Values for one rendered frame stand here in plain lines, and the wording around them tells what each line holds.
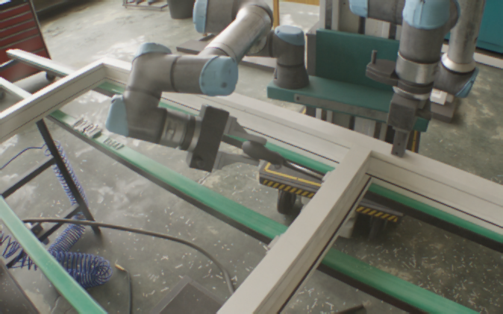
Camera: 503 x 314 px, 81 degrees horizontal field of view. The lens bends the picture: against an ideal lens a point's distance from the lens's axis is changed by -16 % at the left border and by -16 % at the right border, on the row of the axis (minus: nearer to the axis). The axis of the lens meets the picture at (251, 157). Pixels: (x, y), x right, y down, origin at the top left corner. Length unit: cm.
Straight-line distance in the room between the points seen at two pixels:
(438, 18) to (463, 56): 60
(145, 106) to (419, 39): 50
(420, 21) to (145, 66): 50
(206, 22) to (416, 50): 60
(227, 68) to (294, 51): 76
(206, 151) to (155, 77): 18
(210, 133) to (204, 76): 13
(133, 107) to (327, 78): 100
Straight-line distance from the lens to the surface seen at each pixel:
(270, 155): 73
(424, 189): 78
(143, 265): 177
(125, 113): 66
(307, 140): 83
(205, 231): 181
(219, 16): 98
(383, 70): 66
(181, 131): 67
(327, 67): 148
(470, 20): 113
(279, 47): 136
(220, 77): 61
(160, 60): 68
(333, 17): 144
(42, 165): 165
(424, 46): 61
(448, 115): 276
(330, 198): 64
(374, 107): 133
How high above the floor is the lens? 140
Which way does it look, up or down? 40 degrees down
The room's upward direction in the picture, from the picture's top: 5 degrees counter-clockwise
